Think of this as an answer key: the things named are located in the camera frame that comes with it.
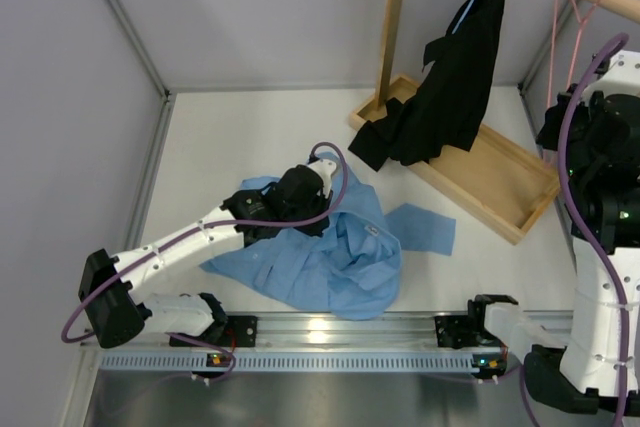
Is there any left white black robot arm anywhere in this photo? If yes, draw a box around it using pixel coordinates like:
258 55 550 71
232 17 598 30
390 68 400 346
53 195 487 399
79 158 338 349

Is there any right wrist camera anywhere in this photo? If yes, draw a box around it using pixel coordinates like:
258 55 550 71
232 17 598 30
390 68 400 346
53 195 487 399
582 50 640 101

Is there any wooden clothes rack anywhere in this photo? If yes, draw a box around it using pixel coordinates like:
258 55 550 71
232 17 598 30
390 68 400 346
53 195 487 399
348 0 639 244

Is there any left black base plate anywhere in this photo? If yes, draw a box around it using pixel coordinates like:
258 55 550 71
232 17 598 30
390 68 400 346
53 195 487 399
196 315 258 348

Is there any aluminium mounting rail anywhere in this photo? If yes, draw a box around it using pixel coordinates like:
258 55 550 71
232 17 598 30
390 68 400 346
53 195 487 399
82 310 576 348

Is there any light blue shirt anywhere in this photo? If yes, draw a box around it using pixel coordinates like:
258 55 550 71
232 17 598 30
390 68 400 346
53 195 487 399
201 172 456 320

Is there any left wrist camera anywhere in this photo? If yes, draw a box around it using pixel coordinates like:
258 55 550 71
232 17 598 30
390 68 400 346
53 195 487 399
307 158 338 198

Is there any grey slotted cable duct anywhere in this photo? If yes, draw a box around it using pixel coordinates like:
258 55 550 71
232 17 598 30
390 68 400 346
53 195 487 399
100 351 504 374

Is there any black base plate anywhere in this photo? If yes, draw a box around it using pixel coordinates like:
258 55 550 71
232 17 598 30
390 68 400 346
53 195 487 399
196 315 258 348
434 315 480 350

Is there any black shirt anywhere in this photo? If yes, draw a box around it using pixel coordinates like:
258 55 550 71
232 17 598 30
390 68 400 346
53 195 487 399
349 0 505 171

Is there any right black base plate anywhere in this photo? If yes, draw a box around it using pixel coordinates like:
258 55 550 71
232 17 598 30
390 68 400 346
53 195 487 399
434 315 480 350

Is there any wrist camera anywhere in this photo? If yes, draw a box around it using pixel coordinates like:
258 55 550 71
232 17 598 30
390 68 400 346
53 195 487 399
582 50 640 101
307 158 338 198

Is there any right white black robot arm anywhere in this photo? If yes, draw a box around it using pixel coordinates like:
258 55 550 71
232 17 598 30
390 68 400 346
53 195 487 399
465 87 639 418

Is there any pink wire hanger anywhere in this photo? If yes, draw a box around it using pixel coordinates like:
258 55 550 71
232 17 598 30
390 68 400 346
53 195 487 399
545 0 602 113

